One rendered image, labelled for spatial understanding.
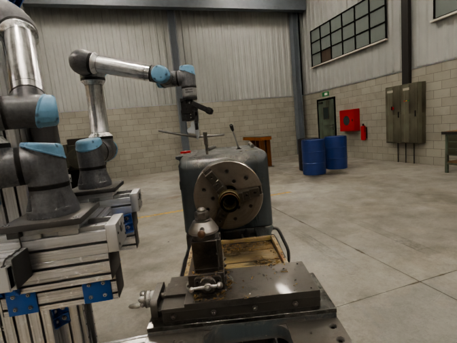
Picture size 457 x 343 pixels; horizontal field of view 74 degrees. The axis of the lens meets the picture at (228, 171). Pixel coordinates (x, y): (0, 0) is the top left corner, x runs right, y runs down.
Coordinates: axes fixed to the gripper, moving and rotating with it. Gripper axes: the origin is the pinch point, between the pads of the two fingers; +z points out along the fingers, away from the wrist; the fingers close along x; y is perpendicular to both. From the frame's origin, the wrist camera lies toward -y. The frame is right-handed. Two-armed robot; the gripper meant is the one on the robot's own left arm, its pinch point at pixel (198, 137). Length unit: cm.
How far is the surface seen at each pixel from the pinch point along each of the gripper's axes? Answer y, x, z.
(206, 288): -4, 87, 35
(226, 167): -12.4, 23.6, 14.0
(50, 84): 521, -883, -199
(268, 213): -32, 8, 42
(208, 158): -3.9, 6.1, 11.2
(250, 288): -14, 84, 38
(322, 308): -31, 89, 43
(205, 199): -1.2, 23.6, 27.7
